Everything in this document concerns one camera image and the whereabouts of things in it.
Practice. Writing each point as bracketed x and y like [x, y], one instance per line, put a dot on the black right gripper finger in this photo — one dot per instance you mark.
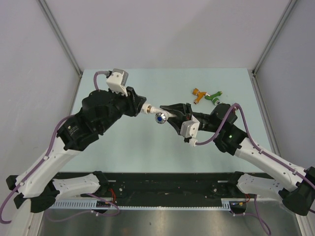
[176, 123]
[174, 110]

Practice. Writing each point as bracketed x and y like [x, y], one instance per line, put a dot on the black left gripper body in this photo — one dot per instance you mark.
[128, 104]

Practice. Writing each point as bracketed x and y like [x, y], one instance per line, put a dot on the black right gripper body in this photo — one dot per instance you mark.
[188, 115]

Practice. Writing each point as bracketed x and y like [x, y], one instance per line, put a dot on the white elbow pipe fitting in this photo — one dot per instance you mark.
[146, 108]

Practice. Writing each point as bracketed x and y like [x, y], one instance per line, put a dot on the grey white water faucet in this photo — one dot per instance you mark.
[161, 116]

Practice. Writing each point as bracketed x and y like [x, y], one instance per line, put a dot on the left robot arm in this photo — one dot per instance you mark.
[72, 135]

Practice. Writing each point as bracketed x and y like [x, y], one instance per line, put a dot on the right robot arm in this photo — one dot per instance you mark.
[290, 184]

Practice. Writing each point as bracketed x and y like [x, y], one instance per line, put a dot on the yellow water faucet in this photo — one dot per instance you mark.
[198, 95]

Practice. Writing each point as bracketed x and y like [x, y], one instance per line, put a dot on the green water faucet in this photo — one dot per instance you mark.
[214, 98]

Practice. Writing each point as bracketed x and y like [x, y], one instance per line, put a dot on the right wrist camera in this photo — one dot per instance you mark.
[191, 138]

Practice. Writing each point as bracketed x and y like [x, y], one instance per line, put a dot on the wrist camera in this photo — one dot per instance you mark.
[117, 81]
[191, 138]

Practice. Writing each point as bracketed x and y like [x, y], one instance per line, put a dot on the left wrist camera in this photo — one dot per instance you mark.
[117, 81]

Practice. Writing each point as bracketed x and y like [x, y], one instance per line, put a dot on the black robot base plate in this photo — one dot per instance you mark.
[168, 189]

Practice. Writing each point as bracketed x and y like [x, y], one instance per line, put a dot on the white slotted cable duct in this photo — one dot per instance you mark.
[90, 204]

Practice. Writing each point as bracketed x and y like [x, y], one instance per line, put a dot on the aluminium frame post left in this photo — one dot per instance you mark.
[48, 14]

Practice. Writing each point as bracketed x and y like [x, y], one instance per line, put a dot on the aluminium frame post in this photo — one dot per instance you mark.
[274, 35]
[48, 14]

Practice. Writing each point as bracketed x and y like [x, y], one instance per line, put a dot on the aluminium frame post right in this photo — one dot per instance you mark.
[274, 35]

